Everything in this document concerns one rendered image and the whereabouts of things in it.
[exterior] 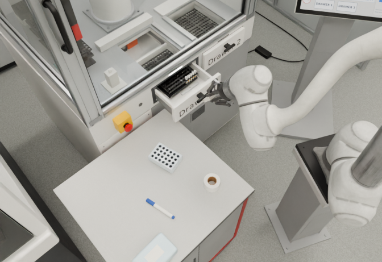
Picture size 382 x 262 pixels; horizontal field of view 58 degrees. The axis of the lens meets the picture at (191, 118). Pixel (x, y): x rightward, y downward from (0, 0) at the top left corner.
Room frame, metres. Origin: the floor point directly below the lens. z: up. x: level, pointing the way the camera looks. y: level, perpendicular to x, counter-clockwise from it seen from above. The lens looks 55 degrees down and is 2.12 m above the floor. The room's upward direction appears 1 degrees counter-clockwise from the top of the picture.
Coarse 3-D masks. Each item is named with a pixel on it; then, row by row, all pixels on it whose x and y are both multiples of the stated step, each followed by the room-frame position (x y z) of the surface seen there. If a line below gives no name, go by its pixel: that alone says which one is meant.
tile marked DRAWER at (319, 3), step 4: (316, 0) 1.47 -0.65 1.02; (320, 0) 1.47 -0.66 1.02; (324, 0) 1.47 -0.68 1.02; (328, 0) 1.47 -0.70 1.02; (332, 0) 1.46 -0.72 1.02; (316, 4) 1.46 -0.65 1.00; (320, 4) 1.46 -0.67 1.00; (324, 4) 1.46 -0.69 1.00; (328, 4) 1.45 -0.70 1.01; (332, 4) 1.45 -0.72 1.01; (316, 8) 1.45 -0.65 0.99; (320, 8) 1.45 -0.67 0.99; (324, 8) 1.44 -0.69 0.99; (328, 8) 1.44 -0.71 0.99; (332, 8) 1.44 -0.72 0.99
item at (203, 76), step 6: (186, 66) 1.20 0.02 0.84; (192, 66) 1.17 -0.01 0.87; (198, 66) 1.15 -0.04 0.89; (198, 72) 1.14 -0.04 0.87; (204, 72) 1.11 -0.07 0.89; (198, 78) 1.13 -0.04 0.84; (204, 78) 1.11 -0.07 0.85; (192, 84) 1.09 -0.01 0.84; (198, 84) 1.09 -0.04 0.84; (156, 90) 1.01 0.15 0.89; (192, 90) 1.05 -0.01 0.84; (156, 96) 1.00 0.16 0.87; (162, 96) 0.98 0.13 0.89; (174, 96) 1.02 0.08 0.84; (180, 96) 1.02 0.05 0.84; (162, 102) 0.97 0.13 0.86; (168, 102) 0.94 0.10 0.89; (174, 102) 0.98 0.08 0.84; (168, 108) 0.94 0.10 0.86
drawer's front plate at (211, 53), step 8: (240, 32) 1.36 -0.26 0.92; (224, 40) 1.29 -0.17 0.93; (232, 40) 1.32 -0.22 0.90; (240, 40) 1.37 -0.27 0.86; (216, 48) 1.24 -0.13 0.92; (224, 48) 1.28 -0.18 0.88; (232, 48) 1.33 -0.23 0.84; (208, 56) 1.21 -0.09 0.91; (224, 56) 1.29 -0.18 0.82; (208, 64) 1.21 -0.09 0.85
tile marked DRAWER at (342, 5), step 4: (340, 4) 1.45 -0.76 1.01; (344, 4) 1.44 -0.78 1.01; (348, 4) 1.44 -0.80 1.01; (352, 4) 1.44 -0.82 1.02; (356, 4) 1.43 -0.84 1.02; (340, 8) 1.43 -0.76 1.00; (344, 8) 1.43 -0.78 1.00; (348, 8) 1.43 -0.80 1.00; (352, 8) 1.42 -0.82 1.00; (352, 12) 1.41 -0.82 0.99
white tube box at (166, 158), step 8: (160, 144) 0.78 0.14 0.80; (152, 152) 0.74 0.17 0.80; (160, 152) 0.75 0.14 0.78; (168, 152) 0.74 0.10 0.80; (176, 152) 0.74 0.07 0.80; (152, 160) 0.71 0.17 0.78; (160, 160) 0.71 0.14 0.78; (168, 160) 0.71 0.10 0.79; (176, 160) 0.71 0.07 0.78; (168, 168) 0.66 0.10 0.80
